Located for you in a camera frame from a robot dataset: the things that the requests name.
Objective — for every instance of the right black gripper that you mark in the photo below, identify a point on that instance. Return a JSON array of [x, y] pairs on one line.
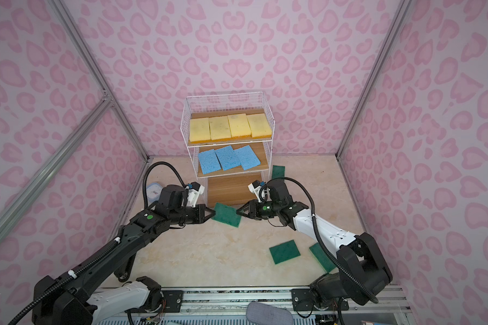
[[258, 209]]

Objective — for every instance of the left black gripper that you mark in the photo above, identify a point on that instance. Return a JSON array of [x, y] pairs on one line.
[[189, 213]]

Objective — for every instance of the green sponge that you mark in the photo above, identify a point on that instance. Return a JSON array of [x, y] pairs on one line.
[[284, 252], [226, 215], [278, 171], [323, 260]]

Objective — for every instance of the blue sponge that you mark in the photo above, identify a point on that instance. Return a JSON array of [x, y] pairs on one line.
[[247, 157], [227, 158], [209, 162]]

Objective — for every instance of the yellow sponge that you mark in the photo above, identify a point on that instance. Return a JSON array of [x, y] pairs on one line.
[[239, 126], [199, 131], [219, 128], [259, 126]]

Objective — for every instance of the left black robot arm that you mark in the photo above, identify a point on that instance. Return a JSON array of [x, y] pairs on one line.
[[71, 298]]

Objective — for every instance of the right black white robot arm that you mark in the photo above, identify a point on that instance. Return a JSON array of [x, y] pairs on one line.
[[362, 271]]

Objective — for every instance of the light blue square clock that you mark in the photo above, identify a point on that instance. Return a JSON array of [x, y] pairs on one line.
[[153, 192]]

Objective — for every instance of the grey oval pad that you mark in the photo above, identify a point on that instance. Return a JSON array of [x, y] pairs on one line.
[[263, 314]]

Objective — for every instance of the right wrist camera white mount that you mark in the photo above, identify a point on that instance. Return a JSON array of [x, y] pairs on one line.
[[255, 188]]

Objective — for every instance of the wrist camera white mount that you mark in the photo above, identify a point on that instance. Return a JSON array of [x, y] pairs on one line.
[[255, 188], [195, 190]]

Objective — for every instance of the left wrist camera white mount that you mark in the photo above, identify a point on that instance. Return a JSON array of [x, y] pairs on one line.
[[195, 190]]

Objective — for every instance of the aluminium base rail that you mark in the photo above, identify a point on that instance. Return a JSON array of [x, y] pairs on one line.
[[228, 305]]

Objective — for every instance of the left diagonal aluminium frame bar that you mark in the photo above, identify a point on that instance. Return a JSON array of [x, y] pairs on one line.
[[18, 206]]

